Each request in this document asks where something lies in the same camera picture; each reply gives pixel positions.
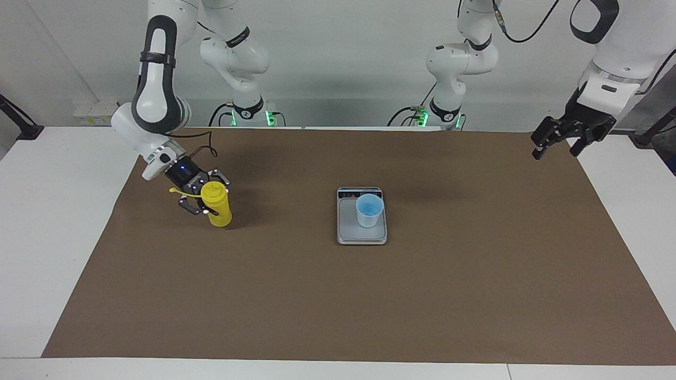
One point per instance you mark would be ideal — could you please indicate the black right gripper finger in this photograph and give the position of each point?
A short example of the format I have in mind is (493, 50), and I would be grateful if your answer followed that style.
(198, 209)
(219, 177)

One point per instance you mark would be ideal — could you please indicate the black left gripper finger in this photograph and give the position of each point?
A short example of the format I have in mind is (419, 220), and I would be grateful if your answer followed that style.
(579, 143)
(543, 138)

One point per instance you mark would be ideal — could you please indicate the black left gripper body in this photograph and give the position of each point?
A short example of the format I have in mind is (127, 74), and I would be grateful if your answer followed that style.
(586, 119)

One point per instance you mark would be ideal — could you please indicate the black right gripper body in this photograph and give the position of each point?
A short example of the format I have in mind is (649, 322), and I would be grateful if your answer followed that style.
(187, 177)

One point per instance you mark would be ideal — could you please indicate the yellow squeeze bottle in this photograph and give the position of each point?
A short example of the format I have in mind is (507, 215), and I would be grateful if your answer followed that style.
(219, 208)

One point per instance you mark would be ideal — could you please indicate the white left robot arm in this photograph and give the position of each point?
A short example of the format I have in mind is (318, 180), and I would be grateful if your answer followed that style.
(623, 47)

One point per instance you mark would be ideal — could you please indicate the silver digital kitchen scale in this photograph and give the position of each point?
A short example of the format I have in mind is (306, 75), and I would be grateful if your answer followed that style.
(346, 227)

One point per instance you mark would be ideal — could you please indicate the black stand leg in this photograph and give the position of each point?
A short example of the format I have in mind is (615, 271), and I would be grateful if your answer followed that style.
(24, 126)
(655, 129)

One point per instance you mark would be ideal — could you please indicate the dark grey panel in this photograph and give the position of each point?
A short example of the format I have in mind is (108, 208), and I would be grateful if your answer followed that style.
(664, 94)

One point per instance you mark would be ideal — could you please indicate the brown table mat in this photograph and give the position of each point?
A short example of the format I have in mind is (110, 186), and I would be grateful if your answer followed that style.
(317, 295)

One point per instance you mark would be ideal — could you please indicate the white wall socket box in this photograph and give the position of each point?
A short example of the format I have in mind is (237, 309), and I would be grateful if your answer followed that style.
(90, 113)

